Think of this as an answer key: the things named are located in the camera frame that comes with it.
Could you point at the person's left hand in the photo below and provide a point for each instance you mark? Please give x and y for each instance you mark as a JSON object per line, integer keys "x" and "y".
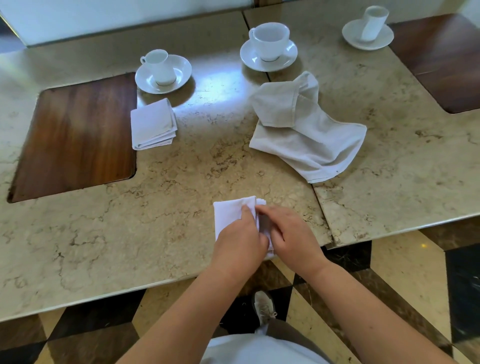
{"x": 236, "y": 243}

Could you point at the person's right hand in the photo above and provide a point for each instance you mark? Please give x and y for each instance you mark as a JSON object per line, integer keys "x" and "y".
{"x": 296, "y": 240}

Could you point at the person's left thumb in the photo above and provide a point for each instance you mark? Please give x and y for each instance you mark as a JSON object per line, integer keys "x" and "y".
{"x": 249, "y": 214}

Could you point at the person's right thumb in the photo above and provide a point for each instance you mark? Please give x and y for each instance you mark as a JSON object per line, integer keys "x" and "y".
{"x": 276, "y": 237}

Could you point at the small white napkin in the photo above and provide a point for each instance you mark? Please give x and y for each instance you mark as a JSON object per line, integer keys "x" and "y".
{"x": 229, "y": 214}

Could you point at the person's right forearm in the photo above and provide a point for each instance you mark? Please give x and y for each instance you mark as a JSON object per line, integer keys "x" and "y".
{"x": 371, "y": 318}

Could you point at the person's left forearm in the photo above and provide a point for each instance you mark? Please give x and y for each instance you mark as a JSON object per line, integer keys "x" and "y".
{"x": 187, "y": 318}

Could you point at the grey sneaker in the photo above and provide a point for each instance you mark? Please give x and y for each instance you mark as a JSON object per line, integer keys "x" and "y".
{"x": 264, "y": 308}

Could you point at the crumpled white cloth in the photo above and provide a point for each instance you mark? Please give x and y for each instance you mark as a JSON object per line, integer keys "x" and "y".
{"x": 307, "y": 138}

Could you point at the brown trouser leg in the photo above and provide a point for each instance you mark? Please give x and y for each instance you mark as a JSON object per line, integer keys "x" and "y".
{"x": 296, "y": 337}

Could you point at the white shirt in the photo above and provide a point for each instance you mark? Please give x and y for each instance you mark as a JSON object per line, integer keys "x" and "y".
{"x": 255, "y": 350}

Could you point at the white saucer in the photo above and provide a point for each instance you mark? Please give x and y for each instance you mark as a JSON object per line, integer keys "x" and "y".
{"x": 350, "y": 33}
{"x": 180, "y": 69}
{"x": 288, "y": 56}

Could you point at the small white espresso cup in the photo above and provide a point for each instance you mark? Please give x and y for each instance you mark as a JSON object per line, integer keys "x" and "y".
{"x": 160, "y": 66}

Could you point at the wide white teacup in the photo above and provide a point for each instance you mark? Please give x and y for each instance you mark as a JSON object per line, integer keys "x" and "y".
{"x": 269, "y": 39}

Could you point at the tall white cup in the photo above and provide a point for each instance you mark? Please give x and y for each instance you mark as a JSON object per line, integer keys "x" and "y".
{"x": 373, "y": 22}

